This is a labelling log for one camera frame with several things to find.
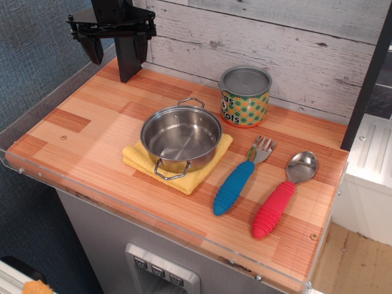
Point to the black vertical post left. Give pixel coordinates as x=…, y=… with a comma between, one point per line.
x=127, y=60

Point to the yellow folded cloth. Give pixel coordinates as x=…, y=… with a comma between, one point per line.
x=137, y=157

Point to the blue handled metal fork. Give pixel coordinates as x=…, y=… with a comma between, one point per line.
x=231, y=189

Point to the black vertical post right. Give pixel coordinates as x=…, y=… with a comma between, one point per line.
x=369, y=82

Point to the black vertical post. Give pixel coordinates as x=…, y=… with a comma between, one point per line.
x=127, y=60
x=369, y=82

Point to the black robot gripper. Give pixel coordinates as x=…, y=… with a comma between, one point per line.
x=112, y=19

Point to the orange object bottom left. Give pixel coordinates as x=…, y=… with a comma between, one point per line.
x=36, y=287

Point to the grey cabinet dispenser panel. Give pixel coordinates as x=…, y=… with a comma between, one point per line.
x=152, y=273

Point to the peas and carrots tin can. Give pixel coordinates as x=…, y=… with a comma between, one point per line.
x=245, y=93

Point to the stainless steel pot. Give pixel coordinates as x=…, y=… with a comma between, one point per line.
x=181, y=139

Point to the clear acrylic table guard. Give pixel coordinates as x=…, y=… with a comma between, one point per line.
x=36, y=77

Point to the white toy sink unit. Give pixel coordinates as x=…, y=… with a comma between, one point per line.
x=363, y=204

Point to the red handled metal spoon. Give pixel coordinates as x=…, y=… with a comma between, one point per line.
x=302, y=167

